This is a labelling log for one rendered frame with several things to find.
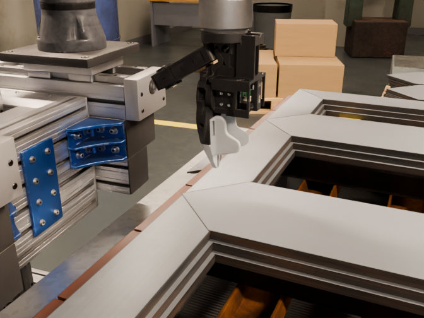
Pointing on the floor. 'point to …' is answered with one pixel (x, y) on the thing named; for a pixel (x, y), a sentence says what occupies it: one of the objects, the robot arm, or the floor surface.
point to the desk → (171, 17)
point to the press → (376, 30)
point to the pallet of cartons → (301, 60)
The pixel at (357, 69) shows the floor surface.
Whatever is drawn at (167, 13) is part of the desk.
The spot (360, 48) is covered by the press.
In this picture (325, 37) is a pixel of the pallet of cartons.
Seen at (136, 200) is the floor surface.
